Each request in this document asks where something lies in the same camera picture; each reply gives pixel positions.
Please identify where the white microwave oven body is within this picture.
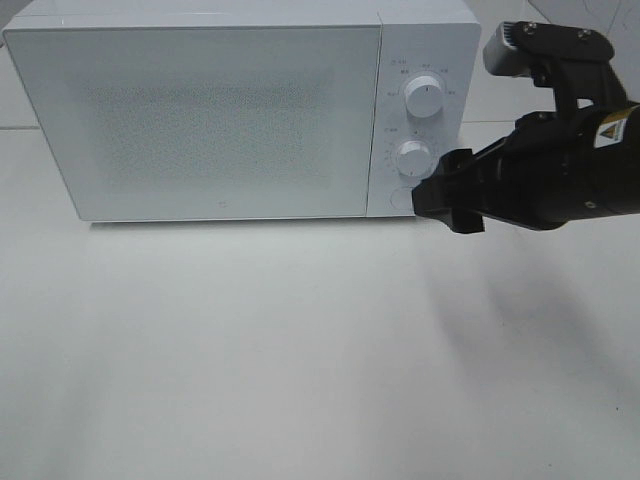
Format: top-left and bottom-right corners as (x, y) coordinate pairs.
(2, 1), (481, 219)

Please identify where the round white door button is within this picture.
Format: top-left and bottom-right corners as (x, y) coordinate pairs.
(390, 187), (413, 212)

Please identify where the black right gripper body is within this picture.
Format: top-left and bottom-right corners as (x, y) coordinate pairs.
(469, 112), (595, 231)

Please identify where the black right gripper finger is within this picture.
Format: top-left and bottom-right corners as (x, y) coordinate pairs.
(411, 175), (485, 235)
(435, 148), (474, 184)

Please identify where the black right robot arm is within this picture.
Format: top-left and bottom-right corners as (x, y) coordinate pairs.
(411, 104), (639, 234)

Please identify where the white microwave door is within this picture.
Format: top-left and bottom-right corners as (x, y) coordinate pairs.
(6, 27), (380, 221)

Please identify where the white timer knob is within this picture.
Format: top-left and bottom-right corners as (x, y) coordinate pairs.
(396, 140), (436, 178)

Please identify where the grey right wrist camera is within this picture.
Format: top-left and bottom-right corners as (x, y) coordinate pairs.
(483, 21), (631, 119)

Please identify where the upper white power knob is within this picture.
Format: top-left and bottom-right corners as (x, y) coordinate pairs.
(403, 72), (444, 119)

